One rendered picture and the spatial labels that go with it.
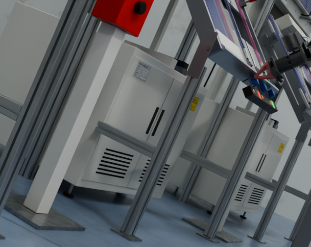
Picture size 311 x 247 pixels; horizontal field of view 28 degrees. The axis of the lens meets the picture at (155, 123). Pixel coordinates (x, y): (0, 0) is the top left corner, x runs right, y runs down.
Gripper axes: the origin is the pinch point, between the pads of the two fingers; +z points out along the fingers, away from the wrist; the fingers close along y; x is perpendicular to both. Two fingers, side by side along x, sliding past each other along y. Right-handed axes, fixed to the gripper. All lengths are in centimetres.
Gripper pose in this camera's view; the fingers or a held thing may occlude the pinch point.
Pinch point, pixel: (256, 76)
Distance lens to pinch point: 244.9
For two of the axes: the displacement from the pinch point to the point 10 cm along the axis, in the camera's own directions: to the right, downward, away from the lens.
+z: -8.6, 3.8, 3.4
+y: -4.4, -2.0, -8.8
